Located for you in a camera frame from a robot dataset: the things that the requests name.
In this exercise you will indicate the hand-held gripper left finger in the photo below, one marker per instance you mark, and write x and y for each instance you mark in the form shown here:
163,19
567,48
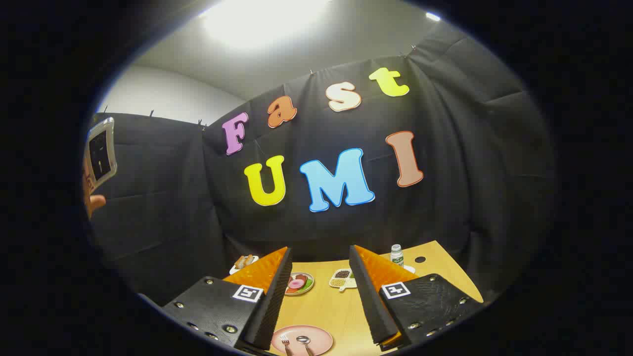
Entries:
274,301

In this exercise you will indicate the large ceiling light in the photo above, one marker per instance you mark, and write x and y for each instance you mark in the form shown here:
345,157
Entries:
262,22

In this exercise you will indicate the white drink bottle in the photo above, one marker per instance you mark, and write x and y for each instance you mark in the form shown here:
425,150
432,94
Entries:
396,254

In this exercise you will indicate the small ceiling light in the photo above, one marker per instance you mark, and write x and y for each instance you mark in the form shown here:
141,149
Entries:
432,16

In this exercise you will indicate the white divided dish with beans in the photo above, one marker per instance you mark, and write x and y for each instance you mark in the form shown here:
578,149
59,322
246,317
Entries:
341,277

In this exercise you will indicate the smartphone with clear case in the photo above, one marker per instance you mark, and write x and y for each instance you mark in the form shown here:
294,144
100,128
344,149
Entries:
100,153

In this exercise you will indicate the plate with toy food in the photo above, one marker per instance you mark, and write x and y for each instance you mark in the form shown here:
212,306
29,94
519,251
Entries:
298,284

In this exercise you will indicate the toast slices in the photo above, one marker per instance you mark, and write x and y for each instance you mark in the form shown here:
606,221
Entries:
244,261

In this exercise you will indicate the pink plate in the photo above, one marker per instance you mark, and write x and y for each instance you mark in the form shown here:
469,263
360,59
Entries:
321,338

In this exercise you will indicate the white square coaster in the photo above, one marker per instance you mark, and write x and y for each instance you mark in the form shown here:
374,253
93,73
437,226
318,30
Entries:
410,269

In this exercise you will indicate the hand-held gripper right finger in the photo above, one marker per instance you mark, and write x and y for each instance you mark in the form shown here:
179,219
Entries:
371,301

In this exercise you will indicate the white toaster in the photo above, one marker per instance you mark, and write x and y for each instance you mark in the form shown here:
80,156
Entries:
235,270

